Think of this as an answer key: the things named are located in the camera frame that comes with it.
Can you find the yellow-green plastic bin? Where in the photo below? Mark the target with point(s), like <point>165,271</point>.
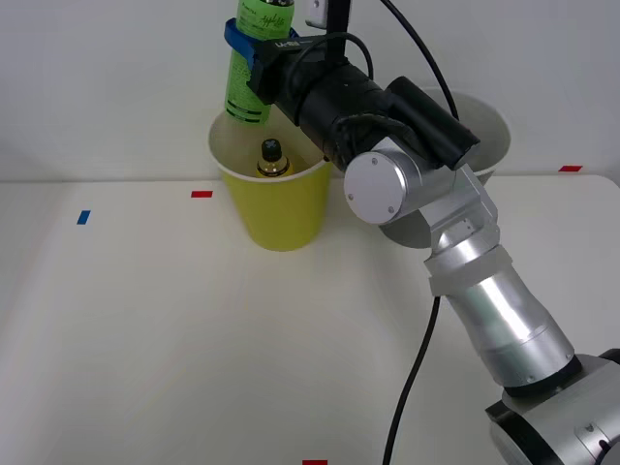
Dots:
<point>281,213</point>

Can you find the silver and black right arm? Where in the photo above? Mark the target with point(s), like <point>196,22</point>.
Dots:
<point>465,218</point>

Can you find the green label plastic bottle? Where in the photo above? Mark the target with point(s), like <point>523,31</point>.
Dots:
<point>242,97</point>

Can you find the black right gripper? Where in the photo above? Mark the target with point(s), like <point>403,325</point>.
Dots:
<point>283,72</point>

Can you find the yellow label plastic bottle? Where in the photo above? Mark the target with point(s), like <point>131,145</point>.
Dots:
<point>272,162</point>

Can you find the grey plastic bin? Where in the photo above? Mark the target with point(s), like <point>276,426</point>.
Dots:
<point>489,131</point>

